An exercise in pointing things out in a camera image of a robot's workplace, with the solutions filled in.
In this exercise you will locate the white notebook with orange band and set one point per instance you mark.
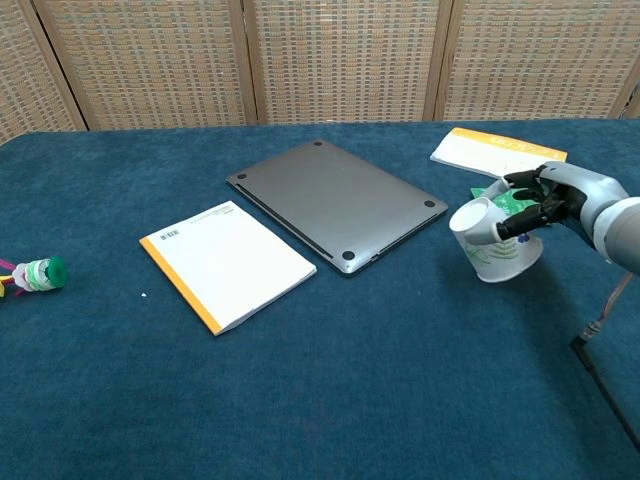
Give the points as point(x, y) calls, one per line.
point(480, 152)

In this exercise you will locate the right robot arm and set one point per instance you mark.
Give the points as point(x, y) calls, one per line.
point(620, 230)

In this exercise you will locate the white floral paper cup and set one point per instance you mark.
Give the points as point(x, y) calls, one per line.
point(475, 220)

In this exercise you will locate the white notebook with barcode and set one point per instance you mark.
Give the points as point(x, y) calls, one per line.
point(225, 265)

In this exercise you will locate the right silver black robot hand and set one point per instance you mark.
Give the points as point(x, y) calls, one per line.
point(580, 195)

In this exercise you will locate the blue table cloth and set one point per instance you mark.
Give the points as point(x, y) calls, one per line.
point(320, 390)

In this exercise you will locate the green-capped small bottle toy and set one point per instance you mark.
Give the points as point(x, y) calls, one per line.
point(42, 275)

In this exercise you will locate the grey closed laptop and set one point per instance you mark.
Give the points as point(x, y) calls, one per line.
point(335, 205)

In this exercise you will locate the green tea packet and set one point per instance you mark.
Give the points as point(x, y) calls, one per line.
point(509, 200)

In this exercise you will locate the woven bamboo screen panel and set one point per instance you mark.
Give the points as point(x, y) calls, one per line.
point(345, 60)
point(633, 107)
point(30, 85)
point(540, 60)
point(150, 60)

